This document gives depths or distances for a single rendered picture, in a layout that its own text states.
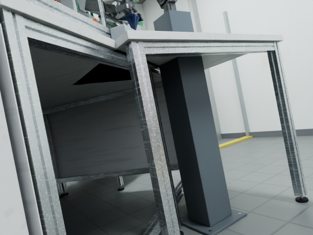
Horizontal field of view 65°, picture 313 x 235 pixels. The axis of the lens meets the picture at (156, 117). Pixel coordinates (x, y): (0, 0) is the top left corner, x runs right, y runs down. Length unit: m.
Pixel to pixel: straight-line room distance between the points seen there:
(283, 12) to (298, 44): 0.43
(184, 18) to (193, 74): 0.28
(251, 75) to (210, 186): 2.63
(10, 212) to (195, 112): 0.90
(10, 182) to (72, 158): 1.92
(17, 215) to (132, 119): 1.61
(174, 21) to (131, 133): 1.08
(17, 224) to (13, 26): 0.36
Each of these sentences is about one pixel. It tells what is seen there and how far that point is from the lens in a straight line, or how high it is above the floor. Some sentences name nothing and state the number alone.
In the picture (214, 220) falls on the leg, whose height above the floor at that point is 0.03.
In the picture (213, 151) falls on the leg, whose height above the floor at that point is 0.35.
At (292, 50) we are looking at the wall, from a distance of 3.42.
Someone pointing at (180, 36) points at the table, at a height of 0.84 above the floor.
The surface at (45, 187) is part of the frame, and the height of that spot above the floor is 0.48.
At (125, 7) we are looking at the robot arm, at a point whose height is 1.06.
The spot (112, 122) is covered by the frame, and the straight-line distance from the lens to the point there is 2.12.
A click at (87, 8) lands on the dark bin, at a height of 1.31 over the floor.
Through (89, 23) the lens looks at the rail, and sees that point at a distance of 0.95.
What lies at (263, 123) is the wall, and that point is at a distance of 3.69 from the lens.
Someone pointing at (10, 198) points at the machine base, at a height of 0.49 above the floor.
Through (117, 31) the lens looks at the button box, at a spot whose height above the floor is 0.94.
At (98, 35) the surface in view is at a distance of 0.80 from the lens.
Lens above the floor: 0.58
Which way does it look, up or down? level
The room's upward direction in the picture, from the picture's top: 11 degrees counter-clockwise
